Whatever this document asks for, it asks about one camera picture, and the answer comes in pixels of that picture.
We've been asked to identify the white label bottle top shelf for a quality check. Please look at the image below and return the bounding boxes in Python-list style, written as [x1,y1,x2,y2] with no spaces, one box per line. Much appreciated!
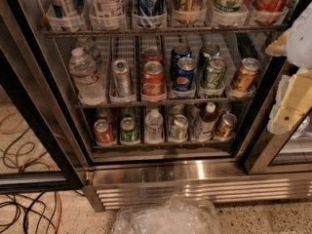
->
[91,0,126,30]

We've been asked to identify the orange cable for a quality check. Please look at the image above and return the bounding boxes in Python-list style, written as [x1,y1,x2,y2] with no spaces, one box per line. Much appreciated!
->
[0,110,62,234]

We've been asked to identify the brown bottle top shelf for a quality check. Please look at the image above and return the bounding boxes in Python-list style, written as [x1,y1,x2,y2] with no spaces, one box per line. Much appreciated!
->
[172,0,206,24]

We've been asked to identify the front water bottle middle shelf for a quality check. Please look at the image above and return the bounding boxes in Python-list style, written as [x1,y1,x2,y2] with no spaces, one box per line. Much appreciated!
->
[69,48,105,105]

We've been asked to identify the rear green can middle shelf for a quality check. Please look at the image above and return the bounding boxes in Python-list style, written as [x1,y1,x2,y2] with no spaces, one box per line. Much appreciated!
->
[199,43,220,66]

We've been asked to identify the rear water bottle middle shelf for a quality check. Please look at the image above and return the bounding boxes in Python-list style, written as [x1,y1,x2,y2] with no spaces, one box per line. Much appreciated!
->
[76,37,102,66]

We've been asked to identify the front red coca-cola can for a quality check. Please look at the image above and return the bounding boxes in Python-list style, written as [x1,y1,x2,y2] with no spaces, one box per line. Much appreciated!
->
[142,61,164,97]

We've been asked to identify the silver can shelf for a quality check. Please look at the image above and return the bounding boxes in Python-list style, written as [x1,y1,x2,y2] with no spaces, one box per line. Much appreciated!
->
[112,59,133,98]
[169,114,188,141]

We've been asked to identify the fridge door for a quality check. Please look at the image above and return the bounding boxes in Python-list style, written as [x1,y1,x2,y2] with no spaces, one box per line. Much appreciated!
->
[0,0,88,193]
[244,62,312,175]

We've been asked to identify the silver can bottom shelf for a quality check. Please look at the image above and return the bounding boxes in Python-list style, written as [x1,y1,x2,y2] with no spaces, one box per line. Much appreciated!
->
[169,114,188,141]

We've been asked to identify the rear red coca-cola can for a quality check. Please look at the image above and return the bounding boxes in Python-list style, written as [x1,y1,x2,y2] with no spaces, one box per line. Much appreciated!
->
[143,46,164,63]

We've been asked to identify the steel fridge base grille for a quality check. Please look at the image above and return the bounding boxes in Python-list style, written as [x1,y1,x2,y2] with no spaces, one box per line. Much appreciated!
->
[82,160,312,212]

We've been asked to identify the silver can middle shelf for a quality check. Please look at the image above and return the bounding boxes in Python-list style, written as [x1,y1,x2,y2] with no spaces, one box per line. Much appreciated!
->
[112,59,133,98]

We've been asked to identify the amber tea bottle bottom shelf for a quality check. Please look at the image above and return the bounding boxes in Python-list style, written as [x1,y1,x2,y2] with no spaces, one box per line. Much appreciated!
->
[192,102,217,141]

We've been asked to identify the right fridge door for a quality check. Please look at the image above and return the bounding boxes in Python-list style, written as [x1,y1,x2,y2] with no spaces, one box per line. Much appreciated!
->
[244,62,312,175]

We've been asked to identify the front green can middle shelf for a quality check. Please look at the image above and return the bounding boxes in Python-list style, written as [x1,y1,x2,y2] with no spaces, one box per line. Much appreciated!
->
[201,57,227,90]

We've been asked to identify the blue pepsi bottle top shelf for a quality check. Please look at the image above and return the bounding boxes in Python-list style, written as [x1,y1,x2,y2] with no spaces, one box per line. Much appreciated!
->
[136,0,164,28]

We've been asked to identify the brown can bottom shelf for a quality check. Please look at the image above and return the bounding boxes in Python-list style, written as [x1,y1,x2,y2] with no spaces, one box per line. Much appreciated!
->
[214,113,237,137]

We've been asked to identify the small water bottle bottom shelf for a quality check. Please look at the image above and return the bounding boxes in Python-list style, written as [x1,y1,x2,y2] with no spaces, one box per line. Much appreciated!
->
[144,109,163,144]

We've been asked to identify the red coca-cola can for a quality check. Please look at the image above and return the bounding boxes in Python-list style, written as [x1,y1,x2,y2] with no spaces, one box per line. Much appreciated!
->
[143,46,164,63]
[142,61,164,97]

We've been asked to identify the green 7up can bottom shelf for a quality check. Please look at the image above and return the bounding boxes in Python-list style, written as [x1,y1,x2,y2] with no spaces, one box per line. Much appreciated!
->
[120,117,138,143]

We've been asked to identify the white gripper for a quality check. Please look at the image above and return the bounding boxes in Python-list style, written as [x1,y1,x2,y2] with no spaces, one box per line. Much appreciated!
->
[265,29,312,135]

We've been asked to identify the blue pepsi can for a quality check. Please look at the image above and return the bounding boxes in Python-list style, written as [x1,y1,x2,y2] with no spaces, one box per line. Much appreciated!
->
[171,44,192,65]
[174,58,196,92]

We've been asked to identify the clear plastic bag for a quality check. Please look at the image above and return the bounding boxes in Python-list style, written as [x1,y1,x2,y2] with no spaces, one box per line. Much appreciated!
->
[110,195,221,234]

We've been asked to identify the gold brown can middle shelf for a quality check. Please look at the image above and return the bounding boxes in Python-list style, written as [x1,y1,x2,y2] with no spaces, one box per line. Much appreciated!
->
[230,58,261,93]

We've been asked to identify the left fridge door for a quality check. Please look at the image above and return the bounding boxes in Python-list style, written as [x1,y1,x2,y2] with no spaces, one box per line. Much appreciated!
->
[0,0,88,193]

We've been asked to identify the rear blue pepsi can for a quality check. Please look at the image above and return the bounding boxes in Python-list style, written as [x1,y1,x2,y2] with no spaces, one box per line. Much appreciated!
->
[171,44,192,65]

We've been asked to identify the front blue pepsi can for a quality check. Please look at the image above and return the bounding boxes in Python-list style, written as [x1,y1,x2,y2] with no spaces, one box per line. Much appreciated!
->
[174,58,196,92]

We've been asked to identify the red can bottom shelf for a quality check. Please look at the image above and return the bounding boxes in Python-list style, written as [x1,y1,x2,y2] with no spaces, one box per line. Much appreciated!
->
[94,119,115,144]

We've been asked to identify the leftmost bottle top shelf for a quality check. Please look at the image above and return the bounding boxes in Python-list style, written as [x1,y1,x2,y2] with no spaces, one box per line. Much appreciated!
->
[46,0,86,32]

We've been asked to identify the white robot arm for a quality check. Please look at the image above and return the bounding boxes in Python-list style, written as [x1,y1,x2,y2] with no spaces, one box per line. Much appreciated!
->
[265,2,312,135]

